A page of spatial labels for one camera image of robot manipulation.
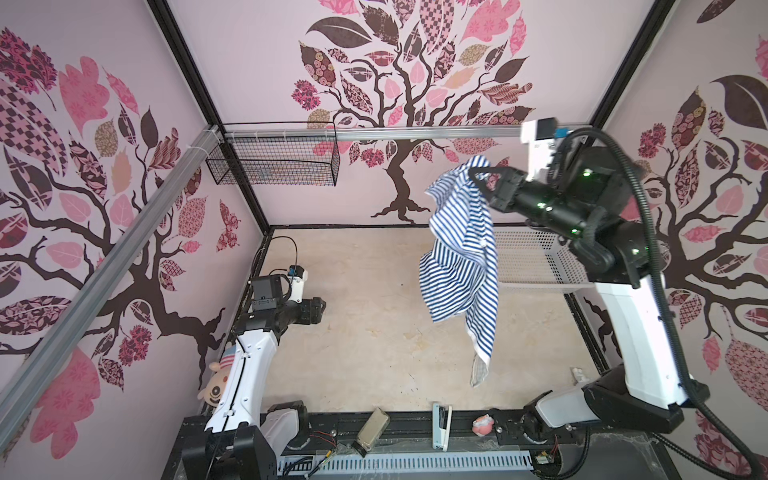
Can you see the aluminium rail back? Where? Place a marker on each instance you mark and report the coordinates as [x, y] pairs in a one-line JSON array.
[[402, 133]]

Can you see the aluminium rail left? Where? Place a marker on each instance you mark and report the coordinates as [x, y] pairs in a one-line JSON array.
[[37, 372]]

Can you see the pink white small toy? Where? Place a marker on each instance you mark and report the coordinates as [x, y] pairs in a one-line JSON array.
[[483, 425]]

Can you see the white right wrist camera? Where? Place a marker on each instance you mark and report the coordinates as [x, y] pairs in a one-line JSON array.
[[542, 138]]

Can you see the small white figurine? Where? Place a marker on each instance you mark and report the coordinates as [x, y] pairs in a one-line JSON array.
[[579, 376]]

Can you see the black corner frame post left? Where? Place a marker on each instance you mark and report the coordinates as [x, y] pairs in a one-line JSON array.
[[173, 35]]

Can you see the black wire basket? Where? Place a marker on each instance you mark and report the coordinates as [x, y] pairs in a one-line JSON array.
[[293, 153]]

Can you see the black corner frame post right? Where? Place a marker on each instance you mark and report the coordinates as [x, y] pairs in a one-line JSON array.
[[639, 49]]

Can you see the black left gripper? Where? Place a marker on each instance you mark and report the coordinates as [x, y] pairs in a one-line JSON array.
[[311, 311]]

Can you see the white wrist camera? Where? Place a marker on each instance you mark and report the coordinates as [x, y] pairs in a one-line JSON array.
[[298, 277], [542, 138]]

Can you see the white slotted cable duct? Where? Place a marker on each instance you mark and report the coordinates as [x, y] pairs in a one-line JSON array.
[[405, 463]]

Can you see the blue white striped tank top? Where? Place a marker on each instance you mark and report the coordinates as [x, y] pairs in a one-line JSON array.
[[459, 275]]

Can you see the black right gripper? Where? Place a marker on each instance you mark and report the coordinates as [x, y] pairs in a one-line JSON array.
[[509, 184]]

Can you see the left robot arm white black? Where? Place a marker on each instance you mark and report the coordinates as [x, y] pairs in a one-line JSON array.
[[239, 441]]

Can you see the white plastic laundry basket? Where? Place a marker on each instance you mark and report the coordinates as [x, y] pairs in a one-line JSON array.
[[533, 259]]

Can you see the aluminium rail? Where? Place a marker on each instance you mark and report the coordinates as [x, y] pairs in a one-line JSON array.
[[402, 133], [37, 372]]

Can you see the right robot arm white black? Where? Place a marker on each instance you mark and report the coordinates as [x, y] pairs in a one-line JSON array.
[[644, 392]]

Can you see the black corner frame post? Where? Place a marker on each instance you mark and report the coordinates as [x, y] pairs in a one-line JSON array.
[[173, 35], [639, 49]]

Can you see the cartoon doll head toy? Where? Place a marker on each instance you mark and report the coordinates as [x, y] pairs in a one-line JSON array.
[[212, 393]]

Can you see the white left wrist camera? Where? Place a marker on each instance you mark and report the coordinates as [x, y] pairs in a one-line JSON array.
[[298, 277]]

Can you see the tan rectangular box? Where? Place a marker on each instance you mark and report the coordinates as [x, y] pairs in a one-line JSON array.
[[371, 432]]

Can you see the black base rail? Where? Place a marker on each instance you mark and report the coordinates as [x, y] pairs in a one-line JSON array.
[[570, 452]]

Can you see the white stapler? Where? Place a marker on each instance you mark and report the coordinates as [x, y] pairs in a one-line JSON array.
[[441, 426]]

